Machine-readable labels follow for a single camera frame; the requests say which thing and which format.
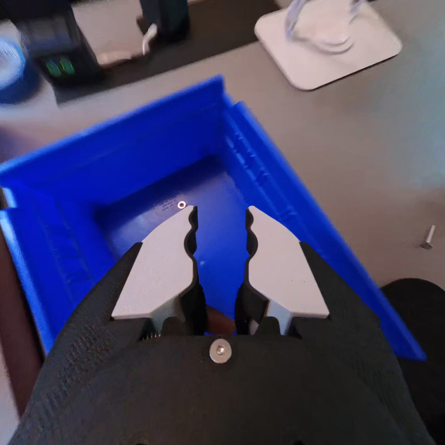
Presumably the blue tape roll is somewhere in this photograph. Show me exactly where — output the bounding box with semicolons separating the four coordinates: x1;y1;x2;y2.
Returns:
0;26;39;105

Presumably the white cable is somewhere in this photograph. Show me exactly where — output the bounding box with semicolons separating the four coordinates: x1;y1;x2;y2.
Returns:
142;22;159;56

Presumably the thin steel bolt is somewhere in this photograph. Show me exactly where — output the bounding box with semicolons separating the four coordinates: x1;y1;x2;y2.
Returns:
421;224;437;250

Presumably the black battery charger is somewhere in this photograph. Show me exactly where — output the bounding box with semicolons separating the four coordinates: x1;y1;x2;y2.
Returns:
19;14;101;87

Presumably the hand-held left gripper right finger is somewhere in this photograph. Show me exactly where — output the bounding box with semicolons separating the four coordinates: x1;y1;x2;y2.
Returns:
235;206;330;336

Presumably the blue plastic bin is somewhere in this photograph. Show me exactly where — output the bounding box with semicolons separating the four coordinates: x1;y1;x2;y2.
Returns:
0;74;427;362

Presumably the dark grey case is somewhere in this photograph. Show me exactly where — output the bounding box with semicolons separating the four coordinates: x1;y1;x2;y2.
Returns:
137;0;191;44

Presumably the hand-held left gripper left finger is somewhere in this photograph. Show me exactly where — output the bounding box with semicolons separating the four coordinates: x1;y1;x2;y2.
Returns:
111;206;199;335

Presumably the black wrist rest pad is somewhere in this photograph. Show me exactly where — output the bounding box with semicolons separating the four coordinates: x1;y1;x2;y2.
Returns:
381;278;445;428

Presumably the white wood-edged desk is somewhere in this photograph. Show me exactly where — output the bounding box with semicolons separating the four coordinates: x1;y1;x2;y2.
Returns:
0;188;46;418

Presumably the white display stand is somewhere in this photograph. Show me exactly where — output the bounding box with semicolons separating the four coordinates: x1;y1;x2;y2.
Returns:
254;0;403;92

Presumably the person's left hand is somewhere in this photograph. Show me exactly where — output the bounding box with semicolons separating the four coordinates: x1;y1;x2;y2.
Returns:
207;308;235;335

